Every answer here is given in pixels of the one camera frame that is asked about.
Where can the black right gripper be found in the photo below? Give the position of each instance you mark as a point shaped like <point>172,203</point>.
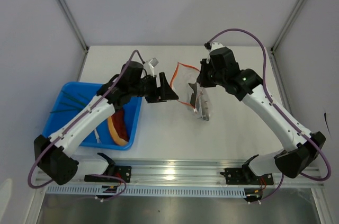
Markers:
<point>202,79</point>

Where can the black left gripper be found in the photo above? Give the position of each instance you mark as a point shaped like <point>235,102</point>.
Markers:
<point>161,94</point>

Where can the clear zip bag orange zipper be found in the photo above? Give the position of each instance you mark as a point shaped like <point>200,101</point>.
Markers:
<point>184,74</point>

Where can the grey toy fish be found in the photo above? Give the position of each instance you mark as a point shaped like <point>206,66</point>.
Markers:
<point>200,102</point>

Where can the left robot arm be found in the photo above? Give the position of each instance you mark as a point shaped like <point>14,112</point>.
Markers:
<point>53,153</point>

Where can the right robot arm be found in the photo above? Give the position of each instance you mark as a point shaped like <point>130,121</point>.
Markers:
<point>300,145</point>

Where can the blue plastic bin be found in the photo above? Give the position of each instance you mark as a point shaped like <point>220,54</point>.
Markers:
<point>101,137</point>

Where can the green toy scallion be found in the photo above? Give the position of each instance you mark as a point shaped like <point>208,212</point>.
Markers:
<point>70,103</point>

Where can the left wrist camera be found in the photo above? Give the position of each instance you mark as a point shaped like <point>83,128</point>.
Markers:
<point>150,65</point>

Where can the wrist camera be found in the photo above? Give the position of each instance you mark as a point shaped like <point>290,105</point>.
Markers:
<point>210,46</point>
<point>150,65</point>

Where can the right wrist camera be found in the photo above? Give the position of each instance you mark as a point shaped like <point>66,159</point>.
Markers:
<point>210,46</point>

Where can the aluminium mounting rail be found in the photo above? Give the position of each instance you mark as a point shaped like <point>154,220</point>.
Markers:
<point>202,173</point>

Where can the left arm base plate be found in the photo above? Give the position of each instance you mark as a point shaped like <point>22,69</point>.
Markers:
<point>111,173</point>

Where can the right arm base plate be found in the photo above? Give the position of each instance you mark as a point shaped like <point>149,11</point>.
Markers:
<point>244,176</point>

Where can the white slotted cable duct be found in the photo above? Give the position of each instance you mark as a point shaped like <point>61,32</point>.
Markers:
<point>105,190</point>

